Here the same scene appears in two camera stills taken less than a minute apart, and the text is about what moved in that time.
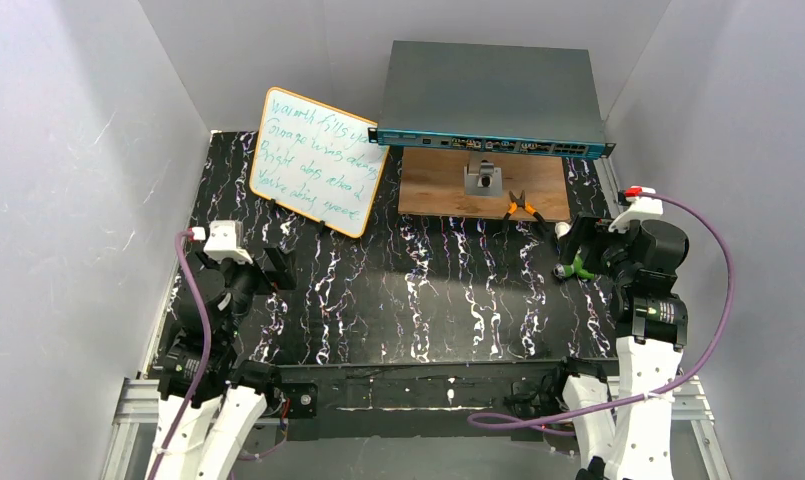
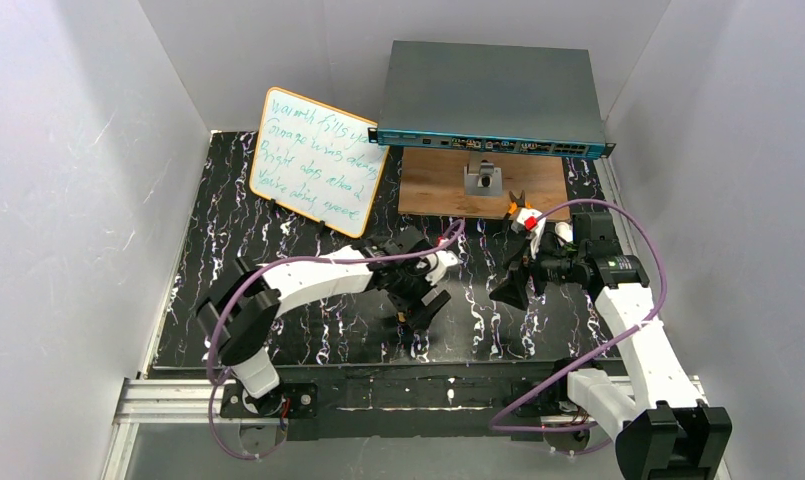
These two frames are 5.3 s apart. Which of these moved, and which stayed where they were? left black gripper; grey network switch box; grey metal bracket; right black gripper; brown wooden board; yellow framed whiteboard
Moved: right black gripper; left black gripper
Stayed: brown wooden board; yellow framed whiteboard; grey network switch box; grey metal bracket
